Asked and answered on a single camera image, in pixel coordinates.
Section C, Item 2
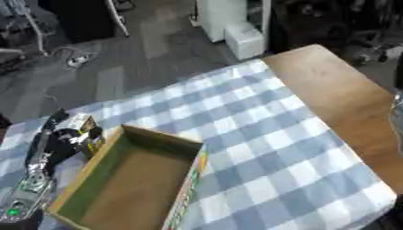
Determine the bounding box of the white power strip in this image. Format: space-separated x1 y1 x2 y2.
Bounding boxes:
64 54 92 68

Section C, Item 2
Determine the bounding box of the grey floor cable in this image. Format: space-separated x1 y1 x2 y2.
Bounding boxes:
47 44 100 72

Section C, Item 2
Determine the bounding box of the tan cardboard box green inside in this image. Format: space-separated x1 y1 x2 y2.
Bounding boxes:
44 123 211 230

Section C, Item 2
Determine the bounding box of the white metal stand leg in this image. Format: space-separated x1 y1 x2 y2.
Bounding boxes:
103 0 132 38
7 0 50 57

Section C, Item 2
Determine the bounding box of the black cabinet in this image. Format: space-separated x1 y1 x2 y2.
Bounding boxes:
38 0 119 45

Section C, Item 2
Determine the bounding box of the small silver green carton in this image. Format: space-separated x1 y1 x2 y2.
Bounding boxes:
55 112 107 159

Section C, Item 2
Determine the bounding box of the tall white cabinet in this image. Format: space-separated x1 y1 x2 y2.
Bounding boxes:
195 0 273 43

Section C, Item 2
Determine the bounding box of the small white box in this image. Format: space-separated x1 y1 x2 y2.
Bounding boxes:
223 22 268 61

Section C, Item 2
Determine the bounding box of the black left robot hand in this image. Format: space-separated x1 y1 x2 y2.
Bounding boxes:
23 108 107 178

